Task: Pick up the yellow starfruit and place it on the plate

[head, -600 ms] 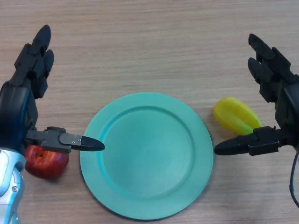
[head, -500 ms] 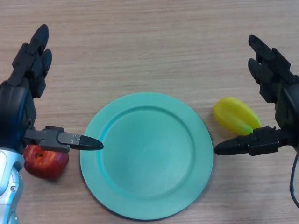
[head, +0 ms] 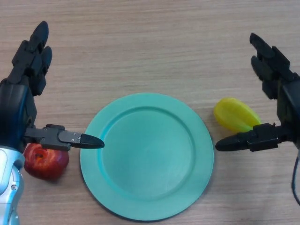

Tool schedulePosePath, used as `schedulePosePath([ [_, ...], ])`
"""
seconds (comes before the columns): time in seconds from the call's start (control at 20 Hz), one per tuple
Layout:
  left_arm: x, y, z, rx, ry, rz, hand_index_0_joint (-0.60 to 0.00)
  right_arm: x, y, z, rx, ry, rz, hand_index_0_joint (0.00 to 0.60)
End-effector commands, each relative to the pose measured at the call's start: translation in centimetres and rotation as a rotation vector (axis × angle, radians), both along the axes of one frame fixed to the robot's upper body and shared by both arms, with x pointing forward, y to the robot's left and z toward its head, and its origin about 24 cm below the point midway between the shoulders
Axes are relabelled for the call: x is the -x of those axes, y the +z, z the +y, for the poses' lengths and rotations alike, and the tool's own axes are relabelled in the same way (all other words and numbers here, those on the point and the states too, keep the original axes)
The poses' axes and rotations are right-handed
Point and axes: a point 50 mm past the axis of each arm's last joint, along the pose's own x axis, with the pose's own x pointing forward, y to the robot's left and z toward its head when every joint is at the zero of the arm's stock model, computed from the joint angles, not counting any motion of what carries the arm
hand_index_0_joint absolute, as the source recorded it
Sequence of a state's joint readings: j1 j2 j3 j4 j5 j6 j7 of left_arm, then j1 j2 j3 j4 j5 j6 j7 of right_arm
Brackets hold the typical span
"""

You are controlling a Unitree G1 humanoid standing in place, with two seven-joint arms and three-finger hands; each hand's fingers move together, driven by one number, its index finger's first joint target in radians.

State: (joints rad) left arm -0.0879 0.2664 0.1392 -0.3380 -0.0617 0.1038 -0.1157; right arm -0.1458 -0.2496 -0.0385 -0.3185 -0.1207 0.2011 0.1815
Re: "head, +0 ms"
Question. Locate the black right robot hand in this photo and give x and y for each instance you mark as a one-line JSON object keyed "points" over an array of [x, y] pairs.
{"points": [[289, 105]]}

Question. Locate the yellow starfruit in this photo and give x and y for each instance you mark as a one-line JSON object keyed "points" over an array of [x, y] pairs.
{"points": [[232, 114]]}

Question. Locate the green round plate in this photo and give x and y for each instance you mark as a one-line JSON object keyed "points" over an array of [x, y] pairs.
{"points": [[147, 152]]}

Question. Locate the red apple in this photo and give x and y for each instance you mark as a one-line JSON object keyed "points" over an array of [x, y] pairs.
{"points": [[47, 166]]}

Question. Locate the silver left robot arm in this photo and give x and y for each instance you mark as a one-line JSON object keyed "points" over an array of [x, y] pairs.
{"points": [[9, 187]]}

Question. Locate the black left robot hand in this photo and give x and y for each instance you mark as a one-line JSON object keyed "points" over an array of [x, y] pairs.
{"points": [[11, 110]]}

